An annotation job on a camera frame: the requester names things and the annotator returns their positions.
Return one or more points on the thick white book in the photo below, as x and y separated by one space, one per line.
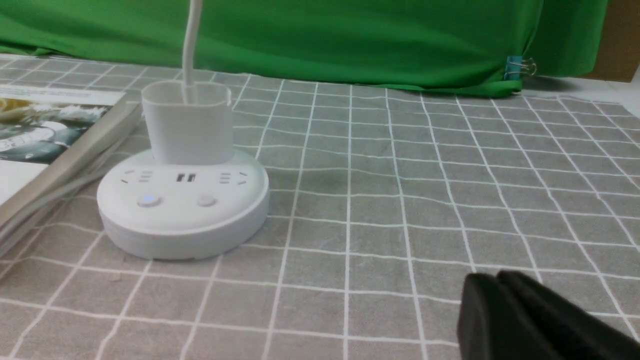
49 135

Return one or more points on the blue binder clip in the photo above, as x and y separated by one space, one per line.
518 67

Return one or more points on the grey checked tablecloth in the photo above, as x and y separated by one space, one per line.
381 202

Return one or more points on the white desk lamp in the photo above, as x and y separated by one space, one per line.
192 195

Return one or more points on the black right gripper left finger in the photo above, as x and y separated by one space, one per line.
492 325

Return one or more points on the green backdrop cloth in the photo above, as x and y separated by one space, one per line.
446 46

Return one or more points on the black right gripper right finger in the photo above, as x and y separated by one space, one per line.
574 333

